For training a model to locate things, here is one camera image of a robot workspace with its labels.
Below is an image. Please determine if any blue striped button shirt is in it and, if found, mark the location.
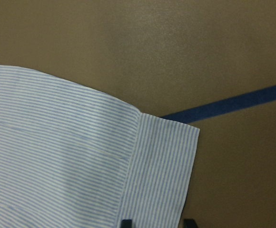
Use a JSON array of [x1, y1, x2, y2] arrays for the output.
[[0, 65, 200, 228]]

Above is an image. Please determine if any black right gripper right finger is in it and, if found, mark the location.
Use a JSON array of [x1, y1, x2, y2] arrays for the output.
[[184, 218, 198, 228]]

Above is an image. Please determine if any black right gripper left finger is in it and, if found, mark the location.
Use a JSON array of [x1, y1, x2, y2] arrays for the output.
[[120, 219, 132, 228]]

